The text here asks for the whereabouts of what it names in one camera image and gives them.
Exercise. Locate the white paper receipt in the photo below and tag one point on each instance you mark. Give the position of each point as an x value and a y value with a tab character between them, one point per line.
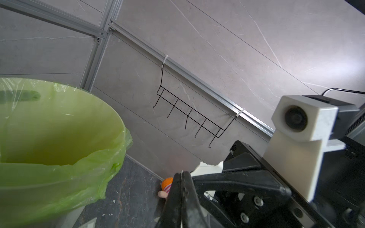
204	169

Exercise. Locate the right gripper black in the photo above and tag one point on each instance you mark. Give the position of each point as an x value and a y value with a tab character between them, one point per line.
249	193

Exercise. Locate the green trash bag liner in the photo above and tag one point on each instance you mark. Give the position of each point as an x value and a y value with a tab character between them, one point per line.
60	147

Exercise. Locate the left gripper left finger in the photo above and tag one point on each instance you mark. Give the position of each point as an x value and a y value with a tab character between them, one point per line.
171	214

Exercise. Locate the plush doll orange hat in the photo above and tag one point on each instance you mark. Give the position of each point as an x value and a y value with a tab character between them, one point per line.
165	188

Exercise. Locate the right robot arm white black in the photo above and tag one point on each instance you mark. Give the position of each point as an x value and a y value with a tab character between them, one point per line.
312	174

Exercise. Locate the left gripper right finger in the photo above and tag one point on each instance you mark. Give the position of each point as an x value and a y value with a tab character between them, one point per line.
191	212

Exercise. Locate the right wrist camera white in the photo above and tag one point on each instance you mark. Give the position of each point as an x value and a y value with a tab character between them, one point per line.
306	127

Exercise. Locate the black wire hook rack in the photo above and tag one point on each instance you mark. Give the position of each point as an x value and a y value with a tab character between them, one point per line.
190	112

